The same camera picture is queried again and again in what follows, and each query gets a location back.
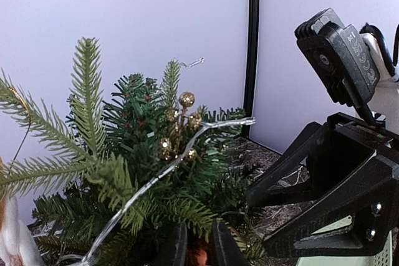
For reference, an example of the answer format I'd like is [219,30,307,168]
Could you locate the small green christmas tree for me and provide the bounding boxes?
[1,38,261,265]

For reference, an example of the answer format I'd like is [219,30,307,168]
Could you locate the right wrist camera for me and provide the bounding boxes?
[294,8,398,126]

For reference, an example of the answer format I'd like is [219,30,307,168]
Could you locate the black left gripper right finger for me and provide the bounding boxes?
[211,220,249,266]

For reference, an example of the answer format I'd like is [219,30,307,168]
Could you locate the green perforated plastic basket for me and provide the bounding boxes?
[292,207,395,266]

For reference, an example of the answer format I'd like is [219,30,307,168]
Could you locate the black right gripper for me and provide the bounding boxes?
[246,113,398,258]

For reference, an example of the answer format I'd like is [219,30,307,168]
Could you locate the red ball ornament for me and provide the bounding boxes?
[186,244,208,266]

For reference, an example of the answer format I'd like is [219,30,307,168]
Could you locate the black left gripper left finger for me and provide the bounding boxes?
[150,223,188,266]

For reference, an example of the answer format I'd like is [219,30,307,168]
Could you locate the clear fairy light string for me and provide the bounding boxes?
[55,57,256,266]

